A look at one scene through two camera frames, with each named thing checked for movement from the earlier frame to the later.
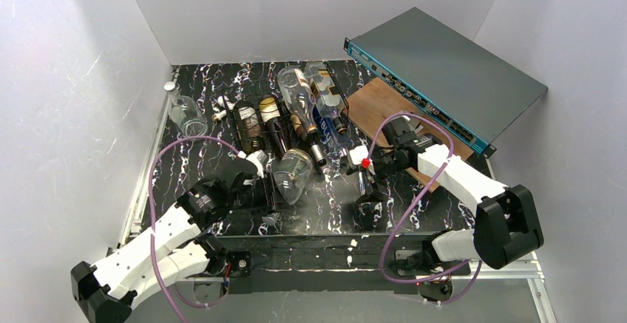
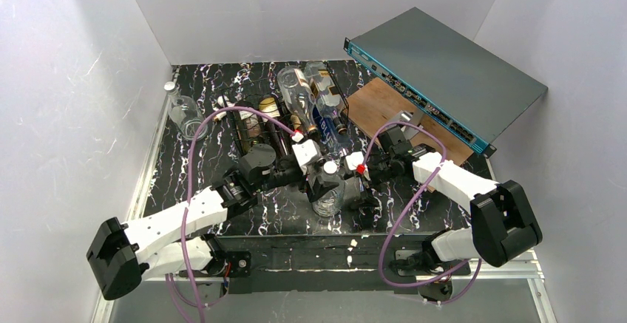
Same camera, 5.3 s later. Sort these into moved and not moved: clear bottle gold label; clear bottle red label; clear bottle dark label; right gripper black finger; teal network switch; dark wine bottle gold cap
Moved: right gripper black finger; clear bottle dark label
Not moved: clear bottle gold label; dark wine bottle gold cap; clear bottle red label; teal network switch
